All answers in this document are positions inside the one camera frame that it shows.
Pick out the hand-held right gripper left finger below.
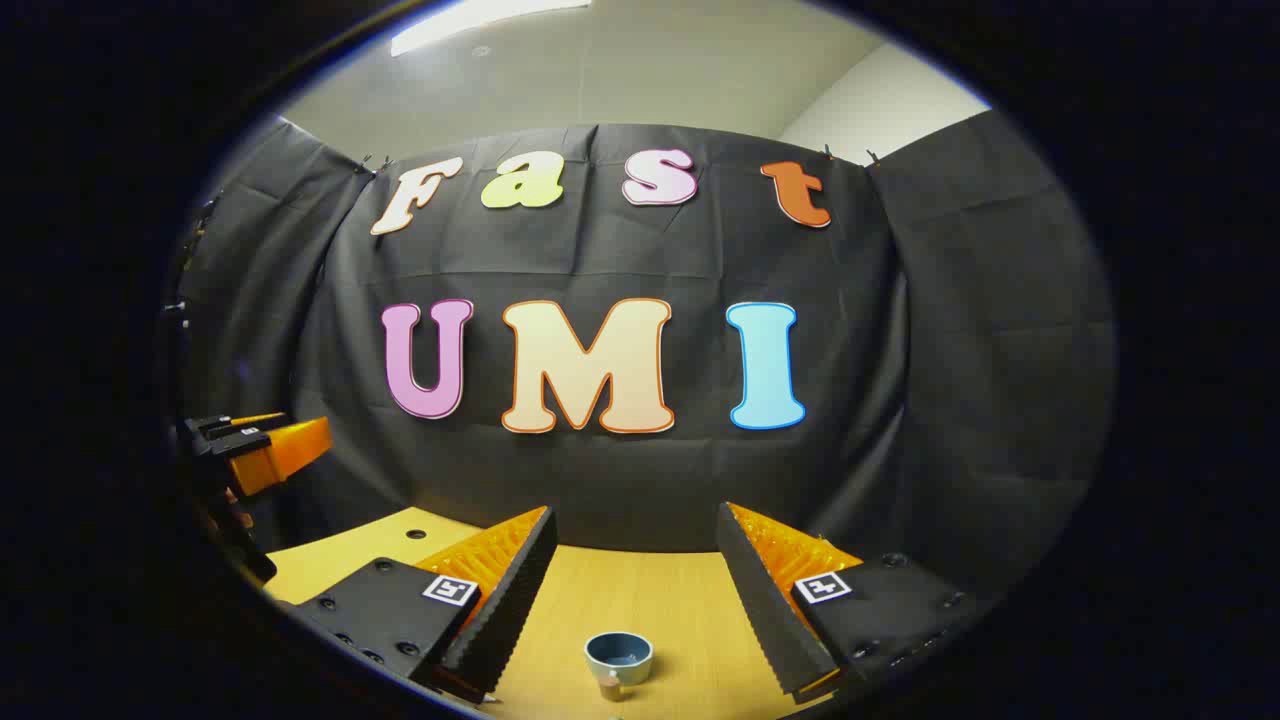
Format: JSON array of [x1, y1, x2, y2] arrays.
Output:
[[285, 505, 560, 706]]

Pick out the wooden desktop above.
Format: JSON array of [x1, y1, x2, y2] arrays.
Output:
[[262, 507, 851, 720]]

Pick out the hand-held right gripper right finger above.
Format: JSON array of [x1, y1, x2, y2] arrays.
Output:
[[715, 501, 977, 702]]

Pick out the blue cup with wooden handle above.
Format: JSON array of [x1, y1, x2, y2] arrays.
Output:
[[584, 631, 655, 702]]

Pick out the black backdrop cloth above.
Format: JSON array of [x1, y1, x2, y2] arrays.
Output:
[[165, 110, 1117, 601]]

